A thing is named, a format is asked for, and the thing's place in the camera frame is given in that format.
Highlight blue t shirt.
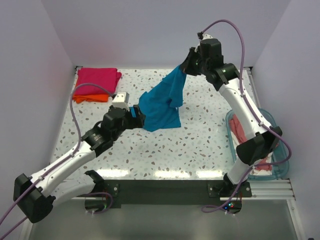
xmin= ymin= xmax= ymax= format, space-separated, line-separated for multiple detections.
xmin=138 ymin=66 xmax=187 ymax=132

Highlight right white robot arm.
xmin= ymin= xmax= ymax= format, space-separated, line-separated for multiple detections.
xmin=180 ymin=34 xmax=283 ymax=197

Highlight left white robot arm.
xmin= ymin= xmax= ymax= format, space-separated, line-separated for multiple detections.
xmin=13 ymin=105 xmax=146 ymax=223

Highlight folded magenta t shirt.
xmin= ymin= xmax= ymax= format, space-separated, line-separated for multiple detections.
xmin=74 ymin=67 xmax=122 ymax=96

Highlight folded orange t shirt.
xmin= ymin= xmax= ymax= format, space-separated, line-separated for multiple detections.
xmin=72 ymin=85 xmax=110 ymax=104

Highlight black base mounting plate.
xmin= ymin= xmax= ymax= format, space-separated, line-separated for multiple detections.
xmin=74 ymin=179 xmax=252 ymax=210

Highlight white t shirt in basket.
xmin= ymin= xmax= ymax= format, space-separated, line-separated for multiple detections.
xmin=231 ymin=132 xmax=273 ymax=176

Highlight pink t shirt in basket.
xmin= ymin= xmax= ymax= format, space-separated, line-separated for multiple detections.
xmin=229 ymin=117 xmax=281 ymax=171

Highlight clear teal plastic basket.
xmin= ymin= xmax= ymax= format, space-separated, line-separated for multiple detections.
xmin=225 ymin=110 xmax=289 ymax=181

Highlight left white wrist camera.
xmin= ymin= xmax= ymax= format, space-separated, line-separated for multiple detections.
xmin=112 ymin=92 xmax=130 ymax=110

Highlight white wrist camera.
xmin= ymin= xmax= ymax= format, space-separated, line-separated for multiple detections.
xmin=197 ymin=32 xmax=213 ymax=41
xmin=112 ymin=92 xmax=130 ymax=110

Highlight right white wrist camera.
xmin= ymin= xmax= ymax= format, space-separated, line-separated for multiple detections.
xmin=197 ymin=32 xmax=213 ymax=41

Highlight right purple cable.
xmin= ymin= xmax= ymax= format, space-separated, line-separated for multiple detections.
xmin=201 ymin=19 xmax=293 ymax=214

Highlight purple cable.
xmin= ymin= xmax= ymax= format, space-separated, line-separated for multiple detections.
xmin=0 ymin=83 xmax=116 ymax=232
xmin=201 ymin=19 xmax=293 ymax=214

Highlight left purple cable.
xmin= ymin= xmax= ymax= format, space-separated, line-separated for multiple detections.
xmin=0 ymin=83 xmax=116 ymax=232

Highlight aluminium table frame rail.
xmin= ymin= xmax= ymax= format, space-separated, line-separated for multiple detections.
xmin=249 ymin=179 xmax=296 ymax=200

